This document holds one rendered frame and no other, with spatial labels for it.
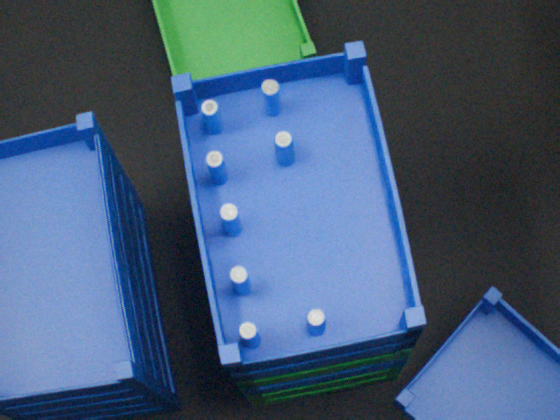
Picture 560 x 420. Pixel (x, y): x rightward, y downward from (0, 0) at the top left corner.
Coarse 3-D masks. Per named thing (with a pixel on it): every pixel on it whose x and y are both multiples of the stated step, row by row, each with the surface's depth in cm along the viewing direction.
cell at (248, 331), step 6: (246, 324) 112; (252, 324) 112; (240, 330) 112; (246, 330) 112; (252, 330) 112; (240, 336) 113; (246, 336) 112; (252, 336) 112; (258, 336) 114; (246, 342) 114; (252, 342) 114; (258, 342) 116
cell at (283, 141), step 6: (282, 132) 117; (276, 138) 117; (282, 138) 117; (288, 138) 117; (276, 144) 117; (282, 144) 117; (288, 144) 117; (276, 150) 119; (282, 150) 117; (288, 150) 118; (282, 156) 119; (288, 156) 120; (282, 162) 122; (288, 162) 122
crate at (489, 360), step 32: (480, 320) 158; (512, 320) 156; (448, 352) 157; (480, 352) 156; (512, 352) 156; (544, 352) 156; (416, 384) 156; (448, 384) 155; (480, 384) 155; (512, 384) 155; (544, 384) 155; (416, 416) 150; (448, 416) 154; (480, 416) 154; (512, 416) 154; (544, 416) 154
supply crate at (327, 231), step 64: (320, 64) 122; (192, 128) 124; (256, 128) 124; (320, 128) 124; (192, 192) 117; (256, 192) 122; (320, 192) 122; (384, 192) 121; (256, 256) 120; (320, 256) 120; (384, 256) 120; (256, 320) 119; (384, 320) 118
